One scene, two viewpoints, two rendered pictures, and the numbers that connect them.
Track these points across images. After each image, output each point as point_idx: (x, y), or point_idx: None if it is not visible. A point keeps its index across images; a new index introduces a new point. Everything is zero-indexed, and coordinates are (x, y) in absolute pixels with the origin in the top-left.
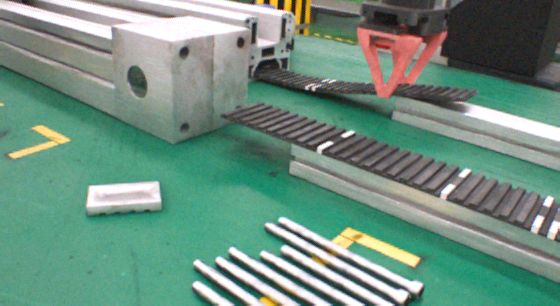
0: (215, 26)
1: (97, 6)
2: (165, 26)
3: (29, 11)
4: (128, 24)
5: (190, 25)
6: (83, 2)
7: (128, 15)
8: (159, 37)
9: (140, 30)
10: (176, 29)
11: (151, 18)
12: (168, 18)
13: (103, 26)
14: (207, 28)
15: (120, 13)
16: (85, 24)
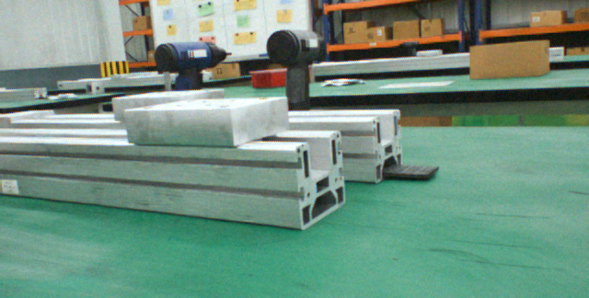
0: (3, 115)
1: (66, 120)
2: (28, 112)
3: (107, 114)
4: (45, 111)
5: (15, 114)
6: (78, 120)
7: (44, 120)
8: (33, 110)
9: (40, 110)
10: (24, 112)
11: (30, 120)
12: (23, 114)
13: (59, 116)
14: (8, 114)
15: (50, 120)
16: (68, 115)
